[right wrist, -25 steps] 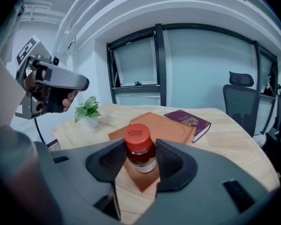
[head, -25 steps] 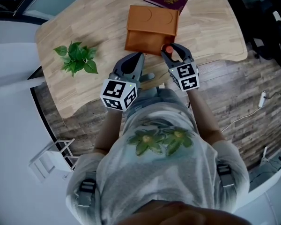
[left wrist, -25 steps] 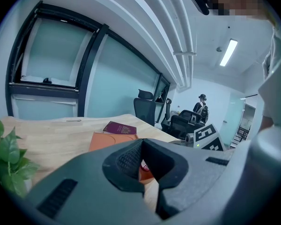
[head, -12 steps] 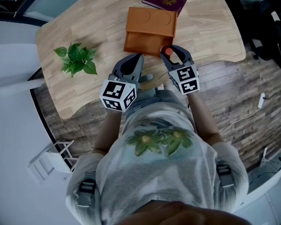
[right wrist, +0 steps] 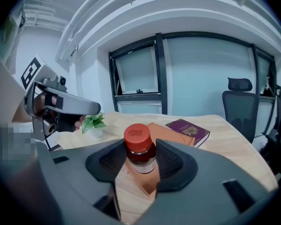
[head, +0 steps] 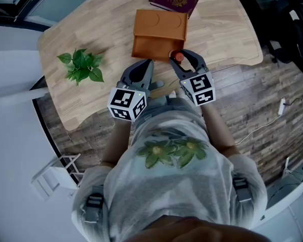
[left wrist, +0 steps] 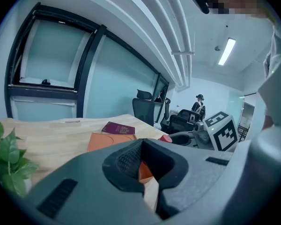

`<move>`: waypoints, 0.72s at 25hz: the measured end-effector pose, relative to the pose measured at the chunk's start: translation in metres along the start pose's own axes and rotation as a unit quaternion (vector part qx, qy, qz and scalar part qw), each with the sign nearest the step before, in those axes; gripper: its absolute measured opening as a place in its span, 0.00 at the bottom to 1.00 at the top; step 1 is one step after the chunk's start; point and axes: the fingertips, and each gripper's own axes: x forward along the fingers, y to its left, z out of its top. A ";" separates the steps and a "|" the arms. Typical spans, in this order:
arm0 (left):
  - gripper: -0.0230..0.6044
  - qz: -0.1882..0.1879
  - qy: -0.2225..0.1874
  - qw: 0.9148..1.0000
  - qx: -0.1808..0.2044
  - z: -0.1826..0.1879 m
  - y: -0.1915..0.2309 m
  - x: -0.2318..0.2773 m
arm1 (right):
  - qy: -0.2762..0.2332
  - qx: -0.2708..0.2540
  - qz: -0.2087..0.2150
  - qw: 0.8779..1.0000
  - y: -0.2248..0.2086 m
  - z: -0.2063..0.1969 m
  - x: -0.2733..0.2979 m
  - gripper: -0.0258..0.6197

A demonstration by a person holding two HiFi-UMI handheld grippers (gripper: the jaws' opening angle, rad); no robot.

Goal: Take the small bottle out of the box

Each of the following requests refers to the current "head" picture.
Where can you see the person's blue jeans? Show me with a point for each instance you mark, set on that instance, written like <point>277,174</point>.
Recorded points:
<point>176,105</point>

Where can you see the person's face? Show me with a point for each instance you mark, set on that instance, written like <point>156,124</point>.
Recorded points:
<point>197,231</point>

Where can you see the white open cabinet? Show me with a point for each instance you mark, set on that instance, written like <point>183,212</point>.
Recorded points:
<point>288,210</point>

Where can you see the black-framed window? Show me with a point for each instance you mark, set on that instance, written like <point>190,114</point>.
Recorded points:
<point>40,6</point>

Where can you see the green potted plant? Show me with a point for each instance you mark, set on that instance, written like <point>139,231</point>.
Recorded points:
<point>82,62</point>

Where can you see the person's left forearm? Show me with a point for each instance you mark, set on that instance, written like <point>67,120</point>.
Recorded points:
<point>117,142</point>

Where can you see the orange plastic tray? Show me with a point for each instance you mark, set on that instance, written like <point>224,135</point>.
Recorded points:
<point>159,26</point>

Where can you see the white power strip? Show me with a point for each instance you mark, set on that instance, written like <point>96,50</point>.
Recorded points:
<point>282,106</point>

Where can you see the black office chair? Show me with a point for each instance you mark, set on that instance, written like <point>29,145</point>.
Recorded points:
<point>262,14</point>
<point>300,34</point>

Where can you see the person's right forearm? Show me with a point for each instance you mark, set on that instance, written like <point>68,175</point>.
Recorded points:
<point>218,130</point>

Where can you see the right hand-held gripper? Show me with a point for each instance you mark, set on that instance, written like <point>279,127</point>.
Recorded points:
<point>200,87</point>

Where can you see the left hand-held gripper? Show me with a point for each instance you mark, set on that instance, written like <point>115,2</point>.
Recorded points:
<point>123,102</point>

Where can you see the white step stool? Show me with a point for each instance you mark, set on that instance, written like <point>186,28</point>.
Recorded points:
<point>48,180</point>

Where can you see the person's grey floral shirt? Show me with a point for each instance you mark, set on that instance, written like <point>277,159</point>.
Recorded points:
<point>166,185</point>

